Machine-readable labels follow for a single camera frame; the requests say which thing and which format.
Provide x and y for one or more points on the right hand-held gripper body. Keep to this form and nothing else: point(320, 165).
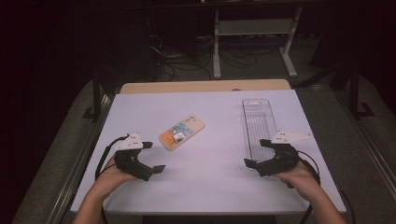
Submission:
point(283, 160)

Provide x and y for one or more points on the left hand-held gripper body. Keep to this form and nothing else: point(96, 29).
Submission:
point(129, 143)

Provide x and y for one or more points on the clear plastic tray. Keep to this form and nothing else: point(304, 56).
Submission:
point(259, 124)

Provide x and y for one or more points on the beige painted phone case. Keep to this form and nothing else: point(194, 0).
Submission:
point(182, 133)

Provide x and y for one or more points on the person's right hand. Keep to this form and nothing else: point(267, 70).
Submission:
point(300, 179)

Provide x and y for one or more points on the person's left hand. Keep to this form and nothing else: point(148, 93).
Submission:
point(110, 180)

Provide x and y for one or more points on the black metal stand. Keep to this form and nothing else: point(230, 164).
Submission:
point(355, 93)
point(96, 102)

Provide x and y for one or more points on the beige wooden table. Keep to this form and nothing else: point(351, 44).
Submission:
point(202, 85)

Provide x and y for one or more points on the white metal stand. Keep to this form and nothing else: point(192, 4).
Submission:
point(255, 27)

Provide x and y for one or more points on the aluminium frame rail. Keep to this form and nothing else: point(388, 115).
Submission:
point(370, 146)
point(77, 168)

